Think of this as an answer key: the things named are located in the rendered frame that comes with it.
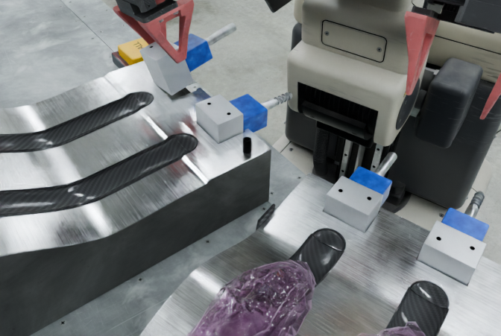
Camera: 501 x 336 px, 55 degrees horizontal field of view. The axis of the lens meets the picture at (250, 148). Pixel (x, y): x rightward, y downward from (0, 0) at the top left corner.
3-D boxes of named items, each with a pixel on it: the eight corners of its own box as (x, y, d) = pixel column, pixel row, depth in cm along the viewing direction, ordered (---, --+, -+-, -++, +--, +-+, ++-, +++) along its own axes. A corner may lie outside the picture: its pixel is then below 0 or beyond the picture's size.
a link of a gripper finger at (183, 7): (167, 79, 58) (138, 7, 52) (142, 62, 63) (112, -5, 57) (212, 53, 60) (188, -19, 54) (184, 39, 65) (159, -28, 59)
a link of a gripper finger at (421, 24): (455, 115, 42) (499, 6, 39) (377, 89, 44) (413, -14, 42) (464, 108, 47) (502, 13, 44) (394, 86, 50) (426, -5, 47)
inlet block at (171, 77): (229, 39, 70) (218, 4, 67) (249, 48, 66) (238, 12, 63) (154, 83, 66) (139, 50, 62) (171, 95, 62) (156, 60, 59)
